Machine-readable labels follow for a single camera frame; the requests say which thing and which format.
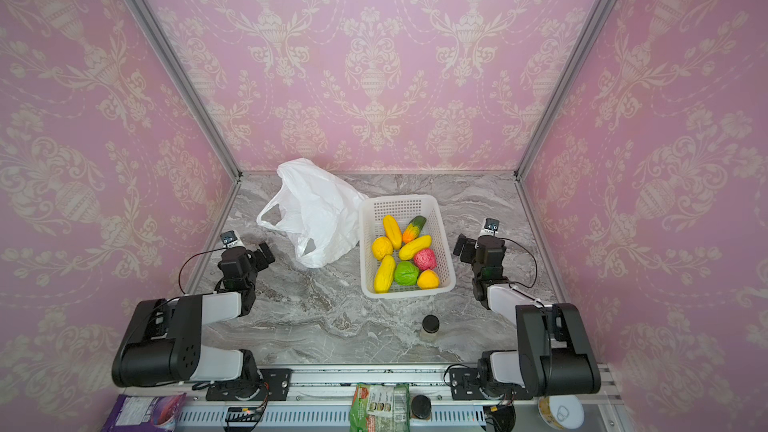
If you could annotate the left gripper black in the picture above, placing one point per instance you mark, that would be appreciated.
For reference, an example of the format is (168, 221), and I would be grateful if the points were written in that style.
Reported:
(260, 263)

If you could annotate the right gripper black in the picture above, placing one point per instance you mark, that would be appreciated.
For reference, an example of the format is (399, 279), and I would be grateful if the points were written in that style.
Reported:
(470, 248)

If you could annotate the red toy apple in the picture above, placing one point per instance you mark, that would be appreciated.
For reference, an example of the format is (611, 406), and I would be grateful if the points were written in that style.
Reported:
(425, 259)

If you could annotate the small orange toy fruit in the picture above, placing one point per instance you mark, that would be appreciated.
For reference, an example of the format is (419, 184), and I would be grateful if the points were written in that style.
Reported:
(428, 280)

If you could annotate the green toy apple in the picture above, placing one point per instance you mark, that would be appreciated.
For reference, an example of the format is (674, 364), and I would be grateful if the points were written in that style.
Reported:
(406, 273)

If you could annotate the white plastic bag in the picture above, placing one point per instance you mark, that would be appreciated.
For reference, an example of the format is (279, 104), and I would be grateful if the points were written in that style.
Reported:
(316, 210)

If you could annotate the orange toy mango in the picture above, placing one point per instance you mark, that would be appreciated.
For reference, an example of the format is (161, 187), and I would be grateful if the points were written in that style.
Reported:
(392, 231)

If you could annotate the yellow toy orange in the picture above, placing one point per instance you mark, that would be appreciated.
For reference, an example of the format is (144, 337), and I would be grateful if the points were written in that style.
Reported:
(382, 247)

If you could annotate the yellow toy banana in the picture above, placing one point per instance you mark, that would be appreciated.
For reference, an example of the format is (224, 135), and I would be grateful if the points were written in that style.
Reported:
(384, 277)

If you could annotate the yellow toy lemon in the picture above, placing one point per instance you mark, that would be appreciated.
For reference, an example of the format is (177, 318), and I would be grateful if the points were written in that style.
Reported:
(407, 251)

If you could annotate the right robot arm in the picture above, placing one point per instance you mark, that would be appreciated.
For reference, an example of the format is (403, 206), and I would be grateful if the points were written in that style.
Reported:
(553, 355)

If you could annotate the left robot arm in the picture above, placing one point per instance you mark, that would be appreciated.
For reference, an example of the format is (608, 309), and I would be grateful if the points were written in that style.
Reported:
(163, 342)

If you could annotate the white plastic basket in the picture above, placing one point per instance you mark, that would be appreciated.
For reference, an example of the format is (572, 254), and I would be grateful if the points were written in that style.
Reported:
(403, 208)

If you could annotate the white lid tin can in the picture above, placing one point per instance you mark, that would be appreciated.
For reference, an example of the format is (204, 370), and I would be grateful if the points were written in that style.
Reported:
(562, 412)

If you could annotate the purple snack packet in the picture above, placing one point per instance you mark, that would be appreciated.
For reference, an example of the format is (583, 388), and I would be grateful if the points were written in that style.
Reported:
(145, 413)

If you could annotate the green snack packet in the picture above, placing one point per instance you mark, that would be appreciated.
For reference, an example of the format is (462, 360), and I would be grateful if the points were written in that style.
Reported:
(377, 407)

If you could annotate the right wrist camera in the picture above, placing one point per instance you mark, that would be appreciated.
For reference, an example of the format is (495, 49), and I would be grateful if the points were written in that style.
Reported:
(490, 227)

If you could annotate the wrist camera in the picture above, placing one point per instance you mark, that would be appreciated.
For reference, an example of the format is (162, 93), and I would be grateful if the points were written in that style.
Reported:
(231, 239)
(490, 227)

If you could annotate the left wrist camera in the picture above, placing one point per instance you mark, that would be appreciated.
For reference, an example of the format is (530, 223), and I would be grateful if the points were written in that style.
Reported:
(231, 239)

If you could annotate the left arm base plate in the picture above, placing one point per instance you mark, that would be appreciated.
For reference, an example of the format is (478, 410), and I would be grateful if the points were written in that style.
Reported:
(270, 385)

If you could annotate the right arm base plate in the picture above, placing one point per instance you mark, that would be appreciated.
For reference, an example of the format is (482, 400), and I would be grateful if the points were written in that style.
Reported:
(468, 384)

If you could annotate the dark jar on rail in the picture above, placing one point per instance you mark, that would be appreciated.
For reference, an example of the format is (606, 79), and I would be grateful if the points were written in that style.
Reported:
(421, 407)

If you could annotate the left aluminium corner post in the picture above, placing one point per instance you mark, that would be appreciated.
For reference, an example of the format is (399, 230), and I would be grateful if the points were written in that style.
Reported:
(150, 24)

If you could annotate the aluminium corner post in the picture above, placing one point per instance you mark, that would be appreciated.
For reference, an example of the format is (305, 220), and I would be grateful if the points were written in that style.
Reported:
(588, 36)
(150, 24)

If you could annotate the right aluminium corner post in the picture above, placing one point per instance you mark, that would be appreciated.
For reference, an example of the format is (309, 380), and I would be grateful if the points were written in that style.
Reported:
(588, 36)

